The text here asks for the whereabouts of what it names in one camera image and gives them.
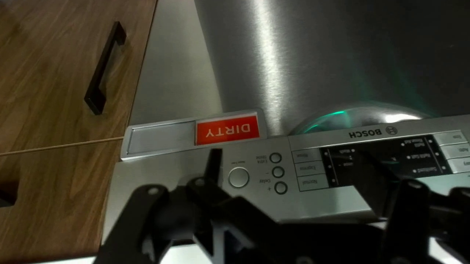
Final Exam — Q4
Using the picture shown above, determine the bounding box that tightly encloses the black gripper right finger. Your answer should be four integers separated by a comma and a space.
378, 179, 470, 264

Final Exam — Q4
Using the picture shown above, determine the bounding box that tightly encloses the stainless steel dishwasher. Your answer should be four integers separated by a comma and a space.
105, 0, 470, 226

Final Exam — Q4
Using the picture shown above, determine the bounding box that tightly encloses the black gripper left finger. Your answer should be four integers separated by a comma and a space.
94, 148, 229, 264

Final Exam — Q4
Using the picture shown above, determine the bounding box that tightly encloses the wooden cabinet door right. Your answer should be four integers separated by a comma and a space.
0, 0, 159, 264

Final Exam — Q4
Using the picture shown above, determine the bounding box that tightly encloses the red dirty magnet sign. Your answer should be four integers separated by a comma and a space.
196, 116, 260, 145

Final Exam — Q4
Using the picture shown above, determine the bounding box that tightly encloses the black cabinet handle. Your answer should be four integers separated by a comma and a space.
84, 20, 127, 116

